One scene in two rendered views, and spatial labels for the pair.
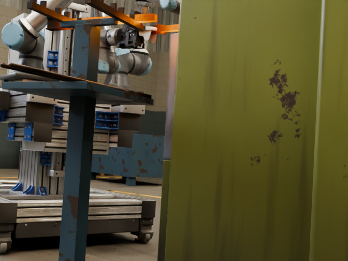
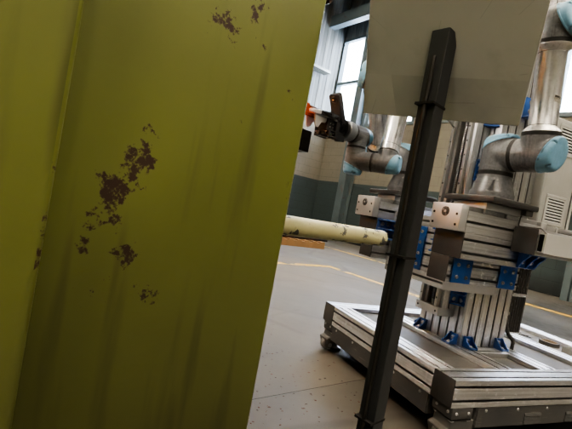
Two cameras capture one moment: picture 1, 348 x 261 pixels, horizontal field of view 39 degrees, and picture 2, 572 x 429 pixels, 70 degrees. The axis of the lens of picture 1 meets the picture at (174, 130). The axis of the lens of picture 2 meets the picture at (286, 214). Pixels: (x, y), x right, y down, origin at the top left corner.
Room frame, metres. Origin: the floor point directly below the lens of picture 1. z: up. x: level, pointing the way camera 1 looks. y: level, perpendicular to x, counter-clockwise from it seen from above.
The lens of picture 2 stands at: (2.39, -1.28, 0.67)
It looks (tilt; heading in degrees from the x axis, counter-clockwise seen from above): 1 degrees down; 104
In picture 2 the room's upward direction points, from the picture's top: 11 degrees clockwise
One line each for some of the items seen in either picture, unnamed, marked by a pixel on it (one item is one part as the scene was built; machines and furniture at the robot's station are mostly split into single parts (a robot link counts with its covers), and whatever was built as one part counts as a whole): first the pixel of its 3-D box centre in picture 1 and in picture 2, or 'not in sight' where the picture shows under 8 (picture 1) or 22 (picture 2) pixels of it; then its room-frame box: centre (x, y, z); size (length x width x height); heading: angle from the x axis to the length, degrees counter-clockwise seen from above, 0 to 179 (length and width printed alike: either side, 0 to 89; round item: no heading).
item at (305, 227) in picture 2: not in sight; (332, 231); (2.25, -0.26, 0.62); 0.44 x 0.05 x 0.05; 57
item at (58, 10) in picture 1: (89, 10); not in sight; (1.57, 0.30, 0.93); 0.23 x 0.06 x 0.02; 65
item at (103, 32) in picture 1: (102, 39); (358, 136); (2.21, 0.35, 0.98); 0.11 x 0.08 x 0.09; 57
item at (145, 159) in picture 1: (129, 158); not in sight; (7.46, 0.64, 0.36); 1.21 x 0.81 x 0.72; 40
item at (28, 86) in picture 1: (83, 94); not in sight; (1.57, 0.30, 0.66); 0.40 x 0.30 x 0.02; 155
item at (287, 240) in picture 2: not in sight; (285, 235); (0.67, 5.76, 0.12); 1.58 x 0.80 x 0.24; 52
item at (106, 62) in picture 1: (102, 61); (357, 161); (2.22, 0.34, 0.89); 0.11 x 0.08 x 0.11; 169
